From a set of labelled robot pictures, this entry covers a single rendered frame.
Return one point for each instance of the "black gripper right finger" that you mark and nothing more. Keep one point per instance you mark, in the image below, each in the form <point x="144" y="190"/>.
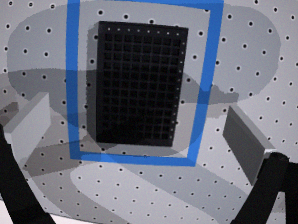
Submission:
<point x="254" y="151"/>

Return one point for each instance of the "grey flat base plate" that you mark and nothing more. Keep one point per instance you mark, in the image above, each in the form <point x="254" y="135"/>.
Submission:
<point x="256" y="68"/>

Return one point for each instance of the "black well plate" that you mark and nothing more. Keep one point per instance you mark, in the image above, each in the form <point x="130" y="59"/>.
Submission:
<point x="162" y="82"/>

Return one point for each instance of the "blue tape rectangle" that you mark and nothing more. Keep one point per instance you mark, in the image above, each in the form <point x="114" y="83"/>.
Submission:
<point x="72" y="26"/>

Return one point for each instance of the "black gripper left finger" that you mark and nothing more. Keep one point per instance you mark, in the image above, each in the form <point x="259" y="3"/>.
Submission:
<point x="22" y="134"/>

